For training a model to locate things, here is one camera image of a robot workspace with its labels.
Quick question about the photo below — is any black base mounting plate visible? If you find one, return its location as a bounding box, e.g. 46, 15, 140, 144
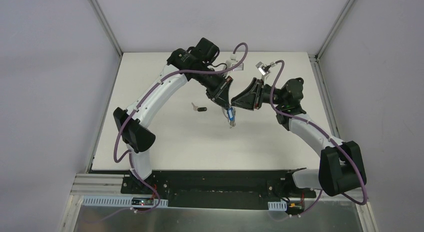
120, 170, 317, 210

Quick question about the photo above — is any purple cable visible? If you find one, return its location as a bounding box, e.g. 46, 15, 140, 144
112, 42, 249, 215
268, 60, 369, 218

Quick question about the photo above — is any key with black head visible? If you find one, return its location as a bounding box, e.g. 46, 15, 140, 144
191, 102, 207, 112

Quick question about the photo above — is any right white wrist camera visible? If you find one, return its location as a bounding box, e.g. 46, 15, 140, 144
256, 62, 271, 81

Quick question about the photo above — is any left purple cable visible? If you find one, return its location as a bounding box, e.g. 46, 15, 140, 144
112, 42, 249, 215

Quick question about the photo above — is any key with blue tag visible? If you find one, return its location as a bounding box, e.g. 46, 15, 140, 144
226, 107, 235, 126

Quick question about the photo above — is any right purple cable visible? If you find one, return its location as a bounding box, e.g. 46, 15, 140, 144
268, 60, 369, 218

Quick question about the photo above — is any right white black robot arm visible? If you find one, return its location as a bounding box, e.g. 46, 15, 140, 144
231, 78, 367, 197

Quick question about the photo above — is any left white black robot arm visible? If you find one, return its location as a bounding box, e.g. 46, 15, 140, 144
113, 38, 235, 194

